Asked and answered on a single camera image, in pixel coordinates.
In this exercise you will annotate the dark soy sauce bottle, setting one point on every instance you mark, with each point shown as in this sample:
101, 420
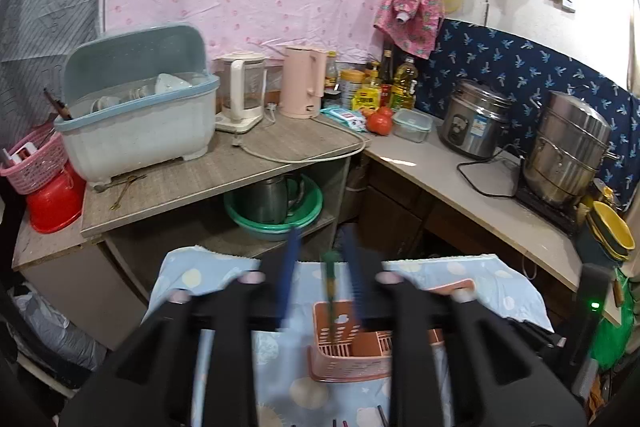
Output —
385, 75

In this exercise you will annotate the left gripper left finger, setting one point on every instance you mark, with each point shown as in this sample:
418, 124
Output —
149, 379

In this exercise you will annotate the pink electric kettle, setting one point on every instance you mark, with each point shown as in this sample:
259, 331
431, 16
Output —
302, 84

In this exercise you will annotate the blue patterned table cloth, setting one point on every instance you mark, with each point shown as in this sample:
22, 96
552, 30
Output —
285, 393

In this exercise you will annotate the stacked yellow green bowls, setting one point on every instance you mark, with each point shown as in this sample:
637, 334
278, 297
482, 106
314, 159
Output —
611, 231

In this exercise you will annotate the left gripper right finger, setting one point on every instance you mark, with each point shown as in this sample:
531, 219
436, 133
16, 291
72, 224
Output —
495, 378

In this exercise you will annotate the black induction cooktop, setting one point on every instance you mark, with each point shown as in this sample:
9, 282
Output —
562, 217

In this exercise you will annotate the pink plastic basket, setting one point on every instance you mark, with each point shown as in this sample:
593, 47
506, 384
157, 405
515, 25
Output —
46, 159

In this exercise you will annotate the navy patterned wall cloth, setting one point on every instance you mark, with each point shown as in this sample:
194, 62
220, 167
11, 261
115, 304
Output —
525, 71

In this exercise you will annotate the cooking oil bottle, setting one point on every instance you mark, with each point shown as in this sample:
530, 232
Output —
403, 93

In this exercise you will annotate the red plastic basin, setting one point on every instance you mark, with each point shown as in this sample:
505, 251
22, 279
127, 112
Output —
57, 204

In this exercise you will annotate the green plastic bag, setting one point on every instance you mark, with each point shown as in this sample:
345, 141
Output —
610, 342

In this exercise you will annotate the large steel steamer pot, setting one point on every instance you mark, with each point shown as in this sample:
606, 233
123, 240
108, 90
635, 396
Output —
570, 145

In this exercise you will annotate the clear food container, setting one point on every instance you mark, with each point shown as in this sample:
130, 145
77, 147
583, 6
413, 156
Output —
412, 125

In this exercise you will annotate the red tomato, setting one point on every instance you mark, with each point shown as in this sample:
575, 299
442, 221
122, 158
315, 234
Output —
381, 121

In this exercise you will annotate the green chopstick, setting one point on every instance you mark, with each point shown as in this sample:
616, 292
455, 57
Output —
329, 260

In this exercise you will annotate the pink perforated utensil basket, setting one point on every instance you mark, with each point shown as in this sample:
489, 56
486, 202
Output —
353, 354

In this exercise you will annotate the green plastic basin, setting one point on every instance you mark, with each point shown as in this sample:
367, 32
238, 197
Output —
269, 208

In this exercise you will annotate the steel rice cooker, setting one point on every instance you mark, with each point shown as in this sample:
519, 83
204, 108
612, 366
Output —
475, 118

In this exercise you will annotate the teal white dish rack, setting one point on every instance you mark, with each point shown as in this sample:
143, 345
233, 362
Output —
136, 100

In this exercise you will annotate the yellow seasoning tin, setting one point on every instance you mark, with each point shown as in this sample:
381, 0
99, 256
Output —
367, 97

